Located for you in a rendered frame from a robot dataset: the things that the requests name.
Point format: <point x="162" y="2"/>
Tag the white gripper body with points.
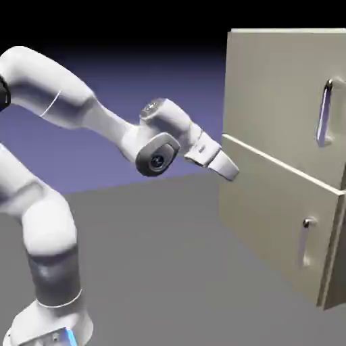
<point x="223" y="164"/>

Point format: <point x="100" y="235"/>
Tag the beige cabinet door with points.
<point x="270" y="94"/>
<point x="270" y="221"/>

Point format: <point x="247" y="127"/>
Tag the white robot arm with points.
<point x="51" y="100"/>

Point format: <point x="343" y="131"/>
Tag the beige cabinet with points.
<point x="270" y="162"/>

